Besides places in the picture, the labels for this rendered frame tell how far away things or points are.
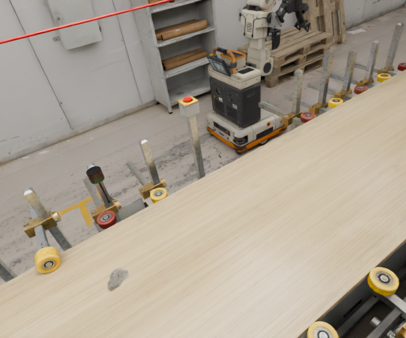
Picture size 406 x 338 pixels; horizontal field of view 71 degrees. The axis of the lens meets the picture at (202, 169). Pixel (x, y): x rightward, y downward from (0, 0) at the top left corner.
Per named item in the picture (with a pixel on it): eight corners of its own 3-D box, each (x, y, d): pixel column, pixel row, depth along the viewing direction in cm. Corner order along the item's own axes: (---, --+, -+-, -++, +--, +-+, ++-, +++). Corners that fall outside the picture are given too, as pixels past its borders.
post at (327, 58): (315, 121, 202) (324, 50, 172) (318, 119, 204) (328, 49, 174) (319, 122, 200) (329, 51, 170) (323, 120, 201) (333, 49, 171)
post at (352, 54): (337, 116, 216) (349, 50, 186) (339, 115, 217) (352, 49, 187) (341, 117, 213) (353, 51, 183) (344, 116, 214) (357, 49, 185)
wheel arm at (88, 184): (84, 185, 159) (81, 179, 156) (90, 182, 160) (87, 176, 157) (109, 234, 129) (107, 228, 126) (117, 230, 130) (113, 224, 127)
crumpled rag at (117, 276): (118, 265, 106) (116, 261, 105) (131, 272, 103) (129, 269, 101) (100, 285, 101) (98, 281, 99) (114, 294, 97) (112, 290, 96)
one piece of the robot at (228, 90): (242, 139, 289) (238, 55, 237) (212, 121, 327) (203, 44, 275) (268, 127, 300) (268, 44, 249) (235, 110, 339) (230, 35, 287)
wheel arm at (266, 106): (258, 108, 203) (258, 102, 201) (262, 106, 204) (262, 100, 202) (307, 131, 173) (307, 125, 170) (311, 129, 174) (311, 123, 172)
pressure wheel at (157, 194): (153, 215, 138) (147, 198, 130) (158, 203, 144) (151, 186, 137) (169, 216, 136) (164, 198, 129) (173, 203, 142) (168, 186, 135)
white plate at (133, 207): (99, 234, 145) (92, 221, 139) (145, 209, 155) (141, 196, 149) (100, 235, 145) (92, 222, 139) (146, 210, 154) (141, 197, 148)
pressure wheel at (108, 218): (103, 232, 134) (93, 215, 126) (119, 223, 136) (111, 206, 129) (108, 243, 128) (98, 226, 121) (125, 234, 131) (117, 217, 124)
